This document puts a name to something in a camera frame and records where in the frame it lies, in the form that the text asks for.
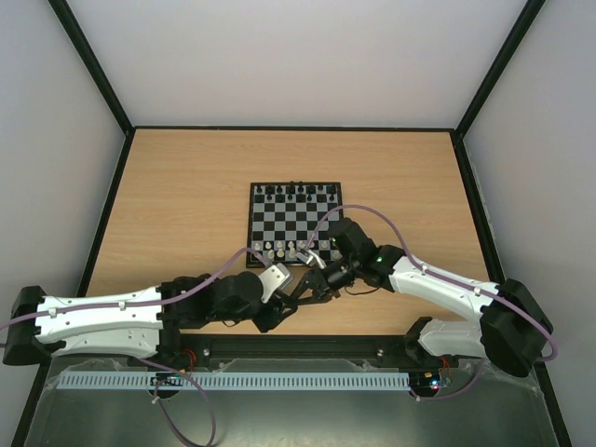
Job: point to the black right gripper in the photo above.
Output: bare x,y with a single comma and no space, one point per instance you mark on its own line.
319,279

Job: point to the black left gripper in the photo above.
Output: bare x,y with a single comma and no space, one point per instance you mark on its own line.
273,313

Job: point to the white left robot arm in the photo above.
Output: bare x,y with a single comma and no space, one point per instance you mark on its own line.
144,324

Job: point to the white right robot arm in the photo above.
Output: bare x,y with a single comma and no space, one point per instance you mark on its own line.
499,322

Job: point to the black chess pieces row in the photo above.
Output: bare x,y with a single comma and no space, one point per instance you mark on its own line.
296,192

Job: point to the black and silver chessboard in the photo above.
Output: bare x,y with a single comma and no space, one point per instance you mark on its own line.
287,225

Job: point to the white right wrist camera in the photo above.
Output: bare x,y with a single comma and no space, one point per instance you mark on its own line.
310,258

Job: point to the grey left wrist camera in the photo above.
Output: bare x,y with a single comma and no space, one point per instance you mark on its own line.
274,278

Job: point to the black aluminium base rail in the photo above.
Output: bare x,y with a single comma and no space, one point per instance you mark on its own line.
383,351

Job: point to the light blue slotted cable duct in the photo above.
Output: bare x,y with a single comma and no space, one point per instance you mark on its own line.
247,381

